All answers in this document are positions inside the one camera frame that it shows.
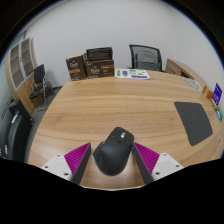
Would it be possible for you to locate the black mesh office chair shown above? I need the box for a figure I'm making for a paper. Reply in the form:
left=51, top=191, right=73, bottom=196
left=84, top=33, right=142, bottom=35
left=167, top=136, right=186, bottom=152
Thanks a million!
left=128, top=44, right=165, bottom=73

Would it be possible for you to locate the purple card package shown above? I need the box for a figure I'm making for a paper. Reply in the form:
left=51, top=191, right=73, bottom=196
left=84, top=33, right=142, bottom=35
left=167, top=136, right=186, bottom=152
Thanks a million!
left=211, top=82, right=223, bottom=107

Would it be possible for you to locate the small tan box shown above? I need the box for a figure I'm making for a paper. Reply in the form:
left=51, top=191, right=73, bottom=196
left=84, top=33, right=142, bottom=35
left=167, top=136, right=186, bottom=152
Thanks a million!
left=209, top=97, right=219, bottom=110

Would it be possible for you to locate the wooden side desk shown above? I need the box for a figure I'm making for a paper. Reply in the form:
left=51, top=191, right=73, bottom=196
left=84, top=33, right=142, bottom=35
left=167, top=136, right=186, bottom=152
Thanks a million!
left=165, top=58, right=211, bottom=89

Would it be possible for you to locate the white printed paper sheet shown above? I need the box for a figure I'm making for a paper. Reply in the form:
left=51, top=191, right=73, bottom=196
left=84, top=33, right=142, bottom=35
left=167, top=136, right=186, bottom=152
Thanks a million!
left=114, top=68, right=151, bottom=80

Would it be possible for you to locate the black leather armchair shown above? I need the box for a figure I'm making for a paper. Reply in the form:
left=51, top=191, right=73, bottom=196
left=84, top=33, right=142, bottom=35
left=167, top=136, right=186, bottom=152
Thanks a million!
left=0, top=99, right=34, bottom=163

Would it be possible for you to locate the grey backpack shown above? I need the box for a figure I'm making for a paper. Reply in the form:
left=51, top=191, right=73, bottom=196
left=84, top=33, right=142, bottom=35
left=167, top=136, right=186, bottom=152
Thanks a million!
left=134, top=51, right=158, bottom=71

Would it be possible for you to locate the wooden shelf unit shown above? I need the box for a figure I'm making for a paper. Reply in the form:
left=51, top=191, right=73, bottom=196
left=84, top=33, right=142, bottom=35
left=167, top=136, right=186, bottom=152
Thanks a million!
left=4, top=37, right=41, bottom=116

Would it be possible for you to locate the wide brown cardboard box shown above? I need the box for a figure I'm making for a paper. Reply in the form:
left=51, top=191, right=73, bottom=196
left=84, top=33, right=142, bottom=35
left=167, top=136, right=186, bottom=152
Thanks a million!
left=84, top=59, right=116, bottom=80

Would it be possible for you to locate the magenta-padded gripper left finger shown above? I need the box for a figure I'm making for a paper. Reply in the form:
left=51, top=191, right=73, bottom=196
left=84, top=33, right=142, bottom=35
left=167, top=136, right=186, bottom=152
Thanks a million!
left=40, top=142, right=92, bottom=185

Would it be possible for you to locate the black open box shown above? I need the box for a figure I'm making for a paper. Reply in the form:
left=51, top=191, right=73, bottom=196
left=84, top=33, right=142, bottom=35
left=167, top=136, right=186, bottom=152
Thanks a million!
left=85, top=46, right=114, bottom=62

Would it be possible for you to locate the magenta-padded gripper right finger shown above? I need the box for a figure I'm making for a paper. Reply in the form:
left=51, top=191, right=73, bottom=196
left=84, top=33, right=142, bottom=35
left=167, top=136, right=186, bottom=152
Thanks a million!
left=131, top=142, right=184, bottom=185

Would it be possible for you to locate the tall brown cardboard box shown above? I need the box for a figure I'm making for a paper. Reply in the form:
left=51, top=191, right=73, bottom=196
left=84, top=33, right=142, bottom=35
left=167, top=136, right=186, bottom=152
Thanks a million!
left=65, top=54, right=88, bottom=82

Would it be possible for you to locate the dark grey mouse pad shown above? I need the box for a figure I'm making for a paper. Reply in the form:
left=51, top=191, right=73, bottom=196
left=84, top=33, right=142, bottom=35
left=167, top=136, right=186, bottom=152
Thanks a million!
left=173, top=101, right=214, bottom=147

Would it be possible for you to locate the round grey white mat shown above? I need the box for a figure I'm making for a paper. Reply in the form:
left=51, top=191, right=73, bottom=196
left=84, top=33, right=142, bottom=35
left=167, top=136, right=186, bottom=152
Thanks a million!
left=184, top=77, right=202, bottom=90

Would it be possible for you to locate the black metal-legged chair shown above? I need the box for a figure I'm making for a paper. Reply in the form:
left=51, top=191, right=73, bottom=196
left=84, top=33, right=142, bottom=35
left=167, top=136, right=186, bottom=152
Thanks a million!
left=29, top=63, right=56, bottom=108

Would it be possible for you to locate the small orange box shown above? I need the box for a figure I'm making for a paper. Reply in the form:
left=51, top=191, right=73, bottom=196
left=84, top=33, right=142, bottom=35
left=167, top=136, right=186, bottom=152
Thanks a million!
left=201, top=85, right=214, bottom=100

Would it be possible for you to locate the black computer mouse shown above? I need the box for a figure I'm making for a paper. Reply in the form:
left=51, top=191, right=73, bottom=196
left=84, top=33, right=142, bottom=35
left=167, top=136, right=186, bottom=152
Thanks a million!
left=92, top=126, right=135, bottom=177

